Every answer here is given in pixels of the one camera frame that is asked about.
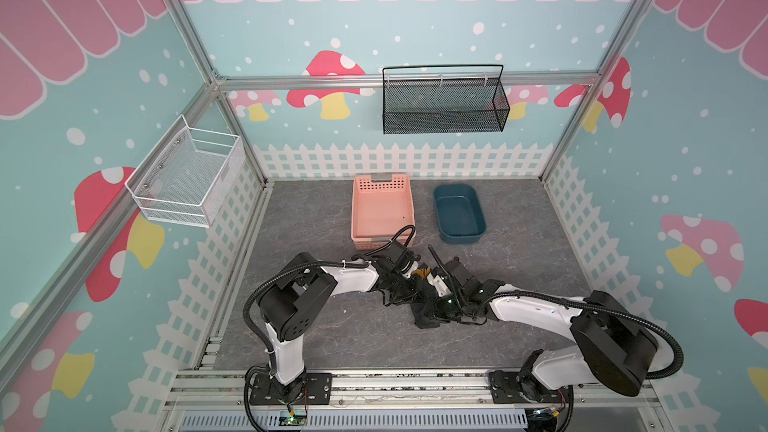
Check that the teal plastic tub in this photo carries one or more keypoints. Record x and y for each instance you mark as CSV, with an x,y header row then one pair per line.
x,y
459,214

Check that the black paper napkin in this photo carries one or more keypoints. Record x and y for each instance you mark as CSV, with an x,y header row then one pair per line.
x,y
425,310

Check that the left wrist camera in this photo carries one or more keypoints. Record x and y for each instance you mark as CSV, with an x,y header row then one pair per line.
x,y
401,259

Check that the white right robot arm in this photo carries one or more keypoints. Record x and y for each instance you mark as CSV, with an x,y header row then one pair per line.
x,y
607,348

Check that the white wire wall basket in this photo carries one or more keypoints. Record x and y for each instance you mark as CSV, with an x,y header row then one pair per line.
x,y
187,176

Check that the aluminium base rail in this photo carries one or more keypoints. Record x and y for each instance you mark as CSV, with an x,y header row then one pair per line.
x,y
404,400

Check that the pink perforated plastic basket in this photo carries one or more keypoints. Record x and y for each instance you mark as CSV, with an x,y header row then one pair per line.
x,y
382,204

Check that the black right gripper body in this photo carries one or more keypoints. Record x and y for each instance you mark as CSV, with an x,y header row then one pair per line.
x,y
448,291

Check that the black wire wall basket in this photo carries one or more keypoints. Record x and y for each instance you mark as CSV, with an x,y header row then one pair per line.
x,y
441,99

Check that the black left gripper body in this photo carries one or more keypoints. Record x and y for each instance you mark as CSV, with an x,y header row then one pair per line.
x,y
402,289

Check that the orange plastic spoon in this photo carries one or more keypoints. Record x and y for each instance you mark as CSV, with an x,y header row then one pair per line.
x,y
424,273

